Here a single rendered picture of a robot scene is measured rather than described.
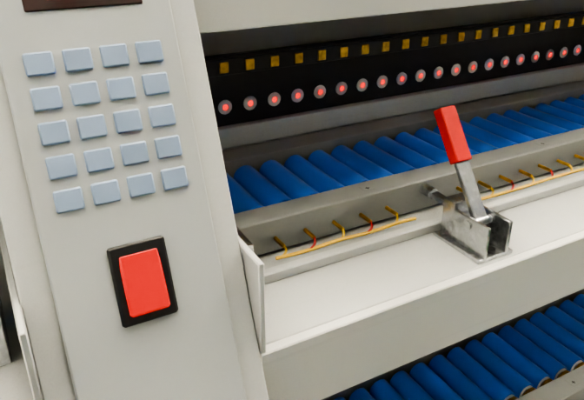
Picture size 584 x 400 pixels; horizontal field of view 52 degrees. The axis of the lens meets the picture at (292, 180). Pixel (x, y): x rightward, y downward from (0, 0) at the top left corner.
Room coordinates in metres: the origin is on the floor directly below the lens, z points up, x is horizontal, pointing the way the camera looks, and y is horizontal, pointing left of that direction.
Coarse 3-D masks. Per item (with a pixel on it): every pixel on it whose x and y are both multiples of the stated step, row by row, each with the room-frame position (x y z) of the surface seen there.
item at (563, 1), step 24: (528, 0) 0.64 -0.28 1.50; (552, 0) 0.66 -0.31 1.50; (576, 0) 0.67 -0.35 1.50; (288, 24) 0.52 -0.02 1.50; (312, 24) 0.53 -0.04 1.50; (336, 24) 0.54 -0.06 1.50; (360, 24) 0.55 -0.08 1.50; (384, 24) 0.56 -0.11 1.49; (408, 24) 0.57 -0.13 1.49; (432, 24) 0.58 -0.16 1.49; (456, 24) 0.60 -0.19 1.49; (216, 48) 0.49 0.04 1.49; (240, 48) 0.50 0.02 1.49; (264, 48) 0.51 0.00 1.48
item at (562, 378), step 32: (512, 320) 0.54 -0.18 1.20; (544, 320) 0.54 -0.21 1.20; (576, 320) 0.54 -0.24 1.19; (448, 352) 0.50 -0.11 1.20; (480, 352) 0.50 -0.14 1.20; (512, 352) 0.50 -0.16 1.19; (544, 352) 0.50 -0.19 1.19; (576, 352) 0.50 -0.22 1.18; (384, 384) 0.46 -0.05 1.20; (416, 384) 0.46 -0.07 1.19; (448, 384) 0.47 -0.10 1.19; (480, 384) 0.47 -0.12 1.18; (512, 384) 0.47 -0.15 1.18; (544, 384) 0.46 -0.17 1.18; (576, 384) 0.45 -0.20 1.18
